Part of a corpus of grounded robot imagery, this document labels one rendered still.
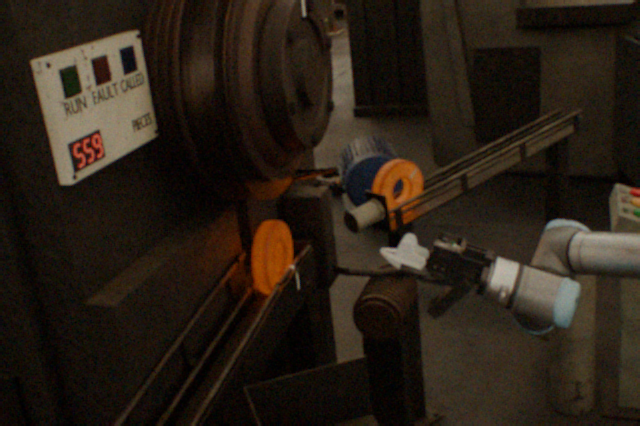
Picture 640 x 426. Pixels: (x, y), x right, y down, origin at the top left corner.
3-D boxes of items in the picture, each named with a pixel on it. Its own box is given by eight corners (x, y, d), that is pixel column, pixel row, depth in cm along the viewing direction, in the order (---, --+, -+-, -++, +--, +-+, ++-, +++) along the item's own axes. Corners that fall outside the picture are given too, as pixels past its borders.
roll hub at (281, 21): (270, 168, 139) (248, 8, 129) (317, 127, 163) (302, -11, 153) (299, 168, 137) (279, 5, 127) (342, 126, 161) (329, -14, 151)
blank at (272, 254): (243, 262, 152) (259, 263, 151) (265, 204, 162) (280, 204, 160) (265, 308, 163) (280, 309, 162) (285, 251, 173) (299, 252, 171)
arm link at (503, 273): (506, 294, 154) (502, 318, 146) (482, 286, 155) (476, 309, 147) (520, 256, 150) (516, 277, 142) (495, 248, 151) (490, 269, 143)
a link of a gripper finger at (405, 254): (386, 229, 152) (431, 244, 150) (379, 255, 154) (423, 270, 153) (382, 236, 149) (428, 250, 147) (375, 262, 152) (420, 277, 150)
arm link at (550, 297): (565, 335, 150) (576, 326, 140) (500, 314, 152) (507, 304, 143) (577, 290, 152) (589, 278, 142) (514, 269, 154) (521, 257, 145)
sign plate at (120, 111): (59, 185, 113) (29, 60, 106) (148, 135, 136) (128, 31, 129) (73, 185, 112) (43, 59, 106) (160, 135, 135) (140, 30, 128)
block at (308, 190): (289, 288, 187) (276, 195, 179) (299, 274, 194) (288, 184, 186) (331, 290, 184) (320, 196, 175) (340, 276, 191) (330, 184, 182)
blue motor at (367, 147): (347, 227, 372) (340, 159, 360) (339, 189, 425) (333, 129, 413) (411, 220, 372) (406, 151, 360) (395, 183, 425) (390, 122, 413)
